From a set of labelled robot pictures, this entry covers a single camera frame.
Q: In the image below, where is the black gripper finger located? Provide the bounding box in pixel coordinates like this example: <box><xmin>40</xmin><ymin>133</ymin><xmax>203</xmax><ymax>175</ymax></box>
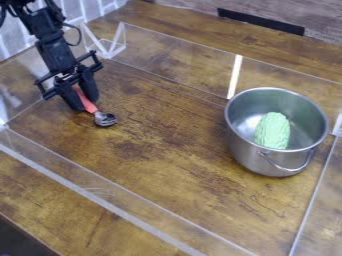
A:
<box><xmin>53</xmin><ymin>79</ymin><xmax>84</xmax><ymax>111</ymax></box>
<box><xmin>77</xmin><ymin>65</ymin><xmax>99</xmax><ymax>102</ymax></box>

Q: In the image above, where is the black strip on table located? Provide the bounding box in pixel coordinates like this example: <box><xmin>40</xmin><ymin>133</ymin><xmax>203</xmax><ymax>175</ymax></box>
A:
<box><xmin>216</xmin><ymin>8</ymin><xmax>304</xmax><ymax>36</ymax></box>

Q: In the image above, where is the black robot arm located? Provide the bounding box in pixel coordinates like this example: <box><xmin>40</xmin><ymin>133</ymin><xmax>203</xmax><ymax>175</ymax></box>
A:
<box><xmin>0</xmin><ymin>0</ymin><xmax>103</xmax><ymax>111</ymax></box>

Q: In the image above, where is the clear acrylic barrier wall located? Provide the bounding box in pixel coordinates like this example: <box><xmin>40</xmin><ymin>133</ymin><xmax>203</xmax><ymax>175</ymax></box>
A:
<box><xmin>0</xmin><ymin>23</ymin><xmax>342</xmax><ymax>256</ymax></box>

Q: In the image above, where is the stainless steel pot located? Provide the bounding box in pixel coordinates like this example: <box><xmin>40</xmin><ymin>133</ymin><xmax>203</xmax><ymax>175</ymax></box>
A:
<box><xmin>224</xmin><ymin>87</ymin><xmax>328</xmax><ymax>177</ymax></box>

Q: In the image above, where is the green knitted toy vegetable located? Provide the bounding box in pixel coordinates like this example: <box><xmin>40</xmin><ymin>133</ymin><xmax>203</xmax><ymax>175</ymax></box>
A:
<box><xmin>253</xmin><ymin>112</ymin><xmax>290</xmax><ymax>149</ymax></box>

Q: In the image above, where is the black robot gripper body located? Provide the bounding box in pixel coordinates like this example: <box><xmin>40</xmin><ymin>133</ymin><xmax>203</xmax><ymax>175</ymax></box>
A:
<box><xmin>34</xmin><ymin>38</ymin><xmax>103</xmax><ymax>99</ymax></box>

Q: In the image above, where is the orange handled metal spoon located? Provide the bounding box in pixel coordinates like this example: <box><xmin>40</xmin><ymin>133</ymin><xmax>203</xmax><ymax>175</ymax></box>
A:
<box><xmin>72</xmin><ymin>85</ymin><xmax>117</xmax><ymax>127</ymax></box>

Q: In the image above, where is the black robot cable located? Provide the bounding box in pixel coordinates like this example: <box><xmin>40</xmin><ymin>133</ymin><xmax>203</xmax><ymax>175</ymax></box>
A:
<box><xmin>0</xmin><ymin>0</ymin><xmax>84</xmax><ymax>48</ymax></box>

